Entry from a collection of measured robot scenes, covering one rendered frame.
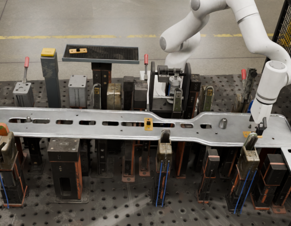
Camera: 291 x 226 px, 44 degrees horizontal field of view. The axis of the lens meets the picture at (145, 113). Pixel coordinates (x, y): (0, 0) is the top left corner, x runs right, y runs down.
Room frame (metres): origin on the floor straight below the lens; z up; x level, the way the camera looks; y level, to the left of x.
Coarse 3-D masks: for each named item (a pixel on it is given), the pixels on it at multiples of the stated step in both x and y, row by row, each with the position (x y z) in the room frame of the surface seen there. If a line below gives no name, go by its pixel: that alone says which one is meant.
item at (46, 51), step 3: (45, 48) 1.52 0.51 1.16; (48, 48) 1.53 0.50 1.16; (51, 48) 1.53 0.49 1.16; (54, 48) 1.53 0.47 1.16; (42, 51) 1.50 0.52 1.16; (45, 51) 1.50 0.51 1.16; (48, 51) 1.50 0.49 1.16; (51, 51) 1.50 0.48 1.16; (54, 51) 1.51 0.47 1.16; (42, 54) 1.47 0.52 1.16; (45, 54) 1.47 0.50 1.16; (48, 54) 1.48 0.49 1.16; (51, 54) 1.48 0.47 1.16
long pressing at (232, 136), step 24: (0, 120) 1.15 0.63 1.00; (72, 120) 1.19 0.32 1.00; (96, 120) 1.21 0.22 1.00; (120, 120) 1.22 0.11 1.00; (168, 120) 1.24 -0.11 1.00; (192, 120) 1.26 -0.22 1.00; (216, 120) 1.28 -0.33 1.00; (240, 120) 1.29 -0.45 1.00; (216, 144) 1.12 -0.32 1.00; (240, 144) 1.13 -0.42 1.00; (264, 144) 1.14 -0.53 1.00; (288, 144) 1.15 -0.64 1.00
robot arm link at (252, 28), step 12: (240, 24) 1.33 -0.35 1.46; (252, 24) 1.30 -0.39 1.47; (252, 36) 1.28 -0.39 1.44; (264, 36) 1.28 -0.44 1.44; (252, 48) 1.26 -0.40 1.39; (264, 48) 1.25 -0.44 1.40; (276, 48) 1.27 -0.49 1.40; (276, 60) 1.28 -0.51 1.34; (288, 60) 1.25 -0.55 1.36; (288, 72) 1.21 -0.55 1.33; (288, 84) 1.20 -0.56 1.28
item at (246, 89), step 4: (248, 68) 1.41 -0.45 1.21; (252, 68) 1.41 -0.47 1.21; (248, 72) 1.39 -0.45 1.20; (252, 72) 1.37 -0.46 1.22; (248, 76) 1.39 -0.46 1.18; (252, 76) 1.37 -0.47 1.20; (248, 80) 1.40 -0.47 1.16; (252, 80) 1.39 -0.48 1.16; (244, 84) 1.40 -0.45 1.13; (248, 84) 1.39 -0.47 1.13; (252, 84) 1.39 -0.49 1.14; (244, 88) 1.38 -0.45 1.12; (248, 88) 1.39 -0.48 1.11; (244, 92) 1.38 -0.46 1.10; (248, 92) 1.39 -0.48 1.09; (244, 96) 1.37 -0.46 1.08; (248, 96) 1.38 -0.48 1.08; (248, 100) 1.37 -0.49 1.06
